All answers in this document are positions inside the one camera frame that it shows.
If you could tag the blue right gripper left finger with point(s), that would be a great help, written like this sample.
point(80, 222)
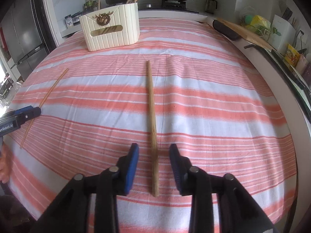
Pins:
point(68, 212)

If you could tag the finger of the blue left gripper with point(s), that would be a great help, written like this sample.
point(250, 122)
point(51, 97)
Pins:
point(28, 112)

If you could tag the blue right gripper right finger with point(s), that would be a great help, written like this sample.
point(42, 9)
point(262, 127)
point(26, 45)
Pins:
point(213, 195)

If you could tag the person's left hand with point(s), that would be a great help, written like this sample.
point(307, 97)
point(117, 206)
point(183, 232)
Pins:
point(5, 163)

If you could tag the grey refrigerator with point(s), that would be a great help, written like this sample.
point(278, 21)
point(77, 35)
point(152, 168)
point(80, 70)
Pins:
point(27, 35)

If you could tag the spice jar rack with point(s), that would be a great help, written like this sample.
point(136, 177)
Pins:
point(72, 20)

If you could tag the condiment bottles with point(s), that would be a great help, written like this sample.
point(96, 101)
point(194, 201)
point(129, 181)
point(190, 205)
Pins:
point(90, 5)

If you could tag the cream utensil holder box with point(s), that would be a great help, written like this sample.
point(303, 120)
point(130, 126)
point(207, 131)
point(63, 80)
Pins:
point(111, 27)

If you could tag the pink striped tablecloth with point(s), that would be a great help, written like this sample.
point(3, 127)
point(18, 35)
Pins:
point(209, 100)

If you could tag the wooden cutting board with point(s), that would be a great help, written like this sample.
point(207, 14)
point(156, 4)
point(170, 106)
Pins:
point(246, 34)

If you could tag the black rolled mat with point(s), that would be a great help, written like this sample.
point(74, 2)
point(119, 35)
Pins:
point(225, 30)

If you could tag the white knife block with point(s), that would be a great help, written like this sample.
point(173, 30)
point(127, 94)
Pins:
point(282, 33)

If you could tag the yellow green bag bundle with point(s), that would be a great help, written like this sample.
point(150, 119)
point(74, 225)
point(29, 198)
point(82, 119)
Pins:
point(256, 23)

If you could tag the black gas cooktop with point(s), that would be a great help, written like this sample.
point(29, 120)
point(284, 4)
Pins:
point(166, 5)

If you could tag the glass french press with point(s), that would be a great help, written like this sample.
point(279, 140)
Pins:
point(211, 6)

